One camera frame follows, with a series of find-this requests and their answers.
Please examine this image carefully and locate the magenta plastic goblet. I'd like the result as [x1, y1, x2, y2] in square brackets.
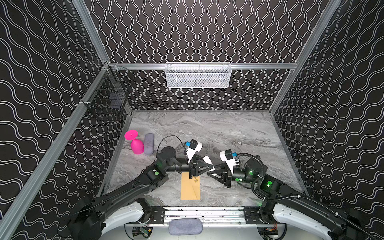
[125, 130, 144, 155]

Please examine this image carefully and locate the aluminium left side rail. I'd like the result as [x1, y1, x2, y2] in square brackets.
[1, 62, 109, 240]

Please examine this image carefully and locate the grey fabric pouch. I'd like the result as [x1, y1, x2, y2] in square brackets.
[169, 219, 203, 236]

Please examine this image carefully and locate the brown manila envelope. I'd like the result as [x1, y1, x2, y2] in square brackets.
[181, 173, 201, 200]

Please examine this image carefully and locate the black wire basket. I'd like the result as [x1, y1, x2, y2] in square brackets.
[85, 64, 137, 123]

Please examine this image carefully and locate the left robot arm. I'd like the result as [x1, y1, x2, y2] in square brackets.
[67, 147, 214, 240]

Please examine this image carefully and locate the white wire basket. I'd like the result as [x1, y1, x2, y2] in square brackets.
[165, 66, 232, 89]

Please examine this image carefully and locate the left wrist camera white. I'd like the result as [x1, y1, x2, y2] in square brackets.
[186, 139, 203, 163]

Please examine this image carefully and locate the aluminium back crossbar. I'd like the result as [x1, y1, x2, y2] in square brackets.
[112, 63, 298, 71]

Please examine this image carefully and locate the aluminium corner post right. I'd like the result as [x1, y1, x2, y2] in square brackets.
[269, 0, 341, 116]

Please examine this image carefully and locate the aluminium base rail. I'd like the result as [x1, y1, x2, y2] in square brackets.
[143, 205, 326, 226]

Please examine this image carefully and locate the white glue stick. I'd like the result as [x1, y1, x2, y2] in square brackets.
[203, 156, 217, 176]

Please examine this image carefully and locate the aluminium corner post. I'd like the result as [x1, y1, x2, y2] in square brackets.
[72, 0, 110, 63]
[269, 0, 341, 116]

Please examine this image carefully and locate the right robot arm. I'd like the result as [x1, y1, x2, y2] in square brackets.
[207, 152, 376, 240]

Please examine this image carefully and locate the aluminium corner post left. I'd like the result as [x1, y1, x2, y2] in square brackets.
[72, 0, 110, 63]

